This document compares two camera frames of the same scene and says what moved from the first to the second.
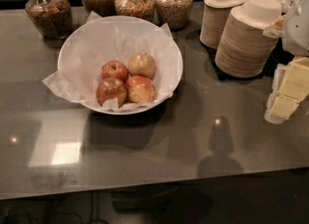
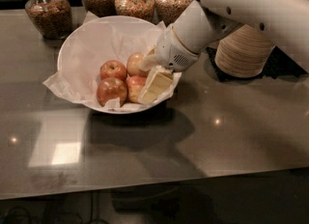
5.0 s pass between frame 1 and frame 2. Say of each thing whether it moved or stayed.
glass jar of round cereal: stayed
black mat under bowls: stayed
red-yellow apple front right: stayed
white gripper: moved
